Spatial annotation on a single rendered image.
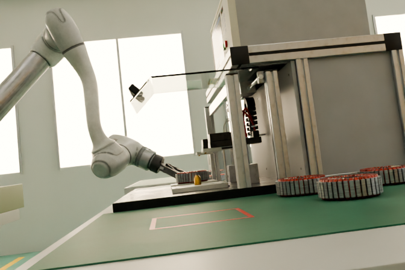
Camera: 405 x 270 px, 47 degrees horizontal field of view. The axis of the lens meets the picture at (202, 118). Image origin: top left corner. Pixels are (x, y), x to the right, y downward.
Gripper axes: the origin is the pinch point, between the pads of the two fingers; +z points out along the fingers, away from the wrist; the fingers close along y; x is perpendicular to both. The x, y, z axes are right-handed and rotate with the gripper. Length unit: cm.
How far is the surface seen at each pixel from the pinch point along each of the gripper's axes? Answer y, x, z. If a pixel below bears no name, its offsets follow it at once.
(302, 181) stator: -90, -20, 32
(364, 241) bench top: -141, -18, 36
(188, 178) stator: -38.4, -4.4, 2.4
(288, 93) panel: -67, -39, 22
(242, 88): -55, -36, 9
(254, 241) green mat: -137, -13, 27
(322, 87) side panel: -69, -43, 29
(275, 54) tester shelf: -73, -45, 15
